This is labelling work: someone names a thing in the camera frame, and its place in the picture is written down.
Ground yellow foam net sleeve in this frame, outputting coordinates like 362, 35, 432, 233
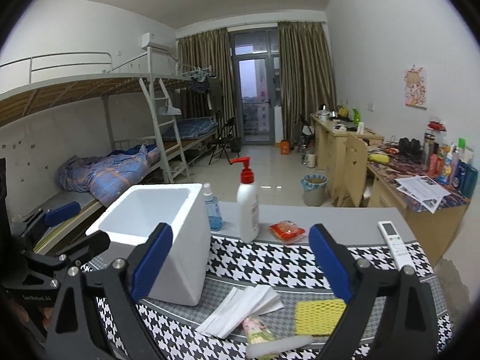
295, 298, 347, 336

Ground white tissue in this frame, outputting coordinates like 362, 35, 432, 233
195, 284, 284, 339

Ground white foam strip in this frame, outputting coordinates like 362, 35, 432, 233
246, 336, 315, 359

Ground floral tissue packet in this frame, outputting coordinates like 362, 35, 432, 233
241, 316, 276, 345

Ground person left hand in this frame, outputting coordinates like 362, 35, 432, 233
7, 299, 54, 331

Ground white styrofoam box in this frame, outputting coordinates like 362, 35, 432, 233
86, 184, 211, 306

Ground houndstooth table mat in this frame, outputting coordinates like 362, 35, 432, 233
97, 235, 452, 359

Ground white remote control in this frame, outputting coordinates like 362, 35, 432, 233
377, 221, 414, 271

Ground red snack packet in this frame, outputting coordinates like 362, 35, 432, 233
268, 221, 306, 245

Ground blue plaid quilt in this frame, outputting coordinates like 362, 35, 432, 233
55, 145, 160, 207

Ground blue spray bottle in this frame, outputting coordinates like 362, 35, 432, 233
202, 183, 223, 232

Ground blue waste bin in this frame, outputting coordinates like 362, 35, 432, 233
300, 173, 329, 206

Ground wooden smiley chair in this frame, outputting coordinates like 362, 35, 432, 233
337, 133, 373, 207

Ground wooden desk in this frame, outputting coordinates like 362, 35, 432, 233
310, 115, 470, 266

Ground white lotion pump bottle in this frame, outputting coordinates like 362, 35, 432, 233
231, 157, 260, 243

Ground white papers on desk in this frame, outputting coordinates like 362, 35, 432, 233
394, 175, 451, 214

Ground orange floor bottle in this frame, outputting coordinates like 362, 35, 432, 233
280, 140, 291, 155

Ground metal bunk bed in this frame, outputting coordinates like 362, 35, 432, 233
1, 47, 217, 254

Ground black folding chair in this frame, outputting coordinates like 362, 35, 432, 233
208, 116, 242, 165

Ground right brown curtain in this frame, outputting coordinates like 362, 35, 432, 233
277, 21, 337, 141

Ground brown curtain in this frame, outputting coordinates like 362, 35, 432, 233
177, 28, 236, 125
277, 21, 337, 141

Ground white air conditioner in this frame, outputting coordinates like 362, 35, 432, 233
141, 33, 170, 52

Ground left brown curtain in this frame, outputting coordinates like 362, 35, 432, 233
177, 28, 236, 125

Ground glass balcony door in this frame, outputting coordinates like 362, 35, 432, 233
229, 27, 281, 145

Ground anime wall poster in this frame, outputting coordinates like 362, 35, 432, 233
403, 65, 427, 109

